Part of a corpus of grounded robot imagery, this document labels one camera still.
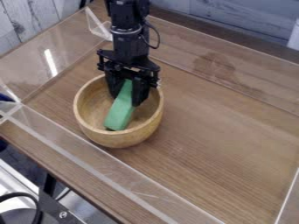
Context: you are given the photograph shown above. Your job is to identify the clear acrylic corner bracket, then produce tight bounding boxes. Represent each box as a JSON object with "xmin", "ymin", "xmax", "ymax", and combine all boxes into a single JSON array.
[{"xmin": 86, "ymin": 7, "xmax": 112, "ymax": 41}]

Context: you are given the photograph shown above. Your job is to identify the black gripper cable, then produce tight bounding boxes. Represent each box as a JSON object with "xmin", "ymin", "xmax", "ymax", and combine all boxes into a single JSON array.
[{"xmin": 142, "ymin": 18, "xmax": 163, "ymax": 50}]

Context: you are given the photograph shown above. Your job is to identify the clear acrylic tray walls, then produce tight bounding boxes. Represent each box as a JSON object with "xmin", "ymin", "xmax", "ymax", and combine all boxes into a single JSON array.
[{"xmin": 0, "ymin": 13, "xmax": 299, "ymax": 224}]

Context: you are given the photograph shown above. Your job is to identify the black cable loop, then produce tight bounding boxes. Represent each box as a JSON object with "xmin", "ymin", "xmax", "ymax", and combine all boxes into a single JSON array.
[{"xmin": 0, "ymin": 192, "xmax": 44, "ymax": 224}]

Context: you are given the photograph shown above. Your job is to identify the brown wooden bowl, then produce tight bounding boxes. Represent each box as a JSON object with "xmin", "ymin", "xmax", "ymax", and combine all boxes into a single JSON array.
[{"xmin": 72, "ymin": 75, "xmax": 164, "ymax": 148}]

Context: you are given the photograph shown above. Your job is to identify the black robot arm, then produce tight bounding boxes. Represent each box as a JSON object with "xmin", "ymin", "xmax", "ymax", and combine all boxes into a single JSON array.
[{"xmin": 98, "ymin": 0, "xmax": 160, "ymax": 107}]

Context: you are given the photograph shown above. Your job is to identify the black metal table frame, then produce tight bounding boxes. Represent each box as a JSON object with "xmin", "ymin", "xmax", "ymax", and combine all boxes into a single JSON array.
[{"xmin": 38, "ymin": 174, "xmax": 87, "ymax": 224}]

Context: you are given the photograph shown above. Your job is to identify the green rectangular block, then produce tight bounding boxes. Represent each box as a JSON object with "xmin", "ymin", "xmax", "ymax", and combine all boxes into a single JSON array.
[{"xmin": 104, "ymin": 80, "xmax": 135, "ymax": 131}]

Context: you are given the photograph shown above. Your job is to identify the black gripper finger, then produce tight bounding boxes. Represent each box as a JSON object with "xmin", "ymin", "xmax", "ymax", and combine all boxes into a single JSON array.
[
  {"xmin": 106, "ymin": 72, "xmax": 127, "ymax": 98},
  {"xmin": 132, "ymin": 77, "xmax": 151, "ymax": 107}
]

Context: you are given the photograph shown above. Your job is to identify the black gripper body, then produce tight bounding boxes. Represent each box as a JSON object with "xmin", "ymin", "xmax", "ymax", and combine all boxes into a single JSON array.
[{"xmin": 96, "ymin": 25, "xmax": 163, "ymax": 88}]

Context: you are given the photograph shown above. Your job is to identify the blue object at edge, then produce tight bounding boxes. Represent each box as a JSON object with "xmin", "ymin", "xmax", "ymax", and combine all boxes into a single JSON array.
[{"xmin": 0, "ymin": 93, "xmax": 15, "ymax": 102}]

